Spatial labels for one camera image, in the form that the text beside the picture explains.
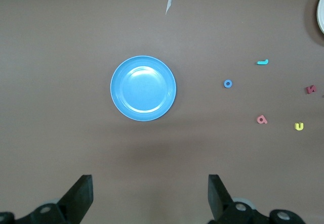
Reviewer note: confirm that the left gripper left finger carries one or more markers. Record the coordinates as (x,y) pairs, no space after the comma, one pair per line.
(76,203)

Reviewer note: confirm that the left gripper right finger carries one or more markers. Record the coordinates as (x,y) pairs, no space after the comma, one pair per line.
(222,208)

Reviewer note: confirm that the salmon foam letter b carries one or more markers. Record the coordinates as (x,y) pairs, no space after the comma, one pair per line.
(258,121)

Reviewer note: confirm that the blue foam letter o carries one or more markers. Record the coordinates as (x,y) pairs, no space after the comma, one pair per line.
(225,83)

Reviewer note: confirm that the teal foam letter l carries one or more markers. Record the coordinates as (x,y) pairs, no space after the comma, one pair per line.
(260,63)

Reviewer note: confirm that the yellow foam letter u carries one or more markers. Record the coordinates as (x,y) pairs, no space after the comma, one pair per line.
(299,129)

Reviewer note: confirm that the blue plate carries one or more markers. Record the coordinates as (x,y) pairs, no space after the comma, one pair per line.
(143,88)

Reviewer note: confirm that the dark red foam letter k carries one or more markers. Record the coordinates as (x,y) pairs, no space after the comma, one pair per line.
(310,89)

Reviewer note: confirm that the white paper scrap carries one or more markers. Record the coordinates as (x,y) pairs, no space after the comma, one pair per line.
(168,5)

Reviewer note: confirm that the beige plate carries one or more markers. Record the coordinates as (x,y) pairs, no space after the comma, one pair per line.
(321,14)

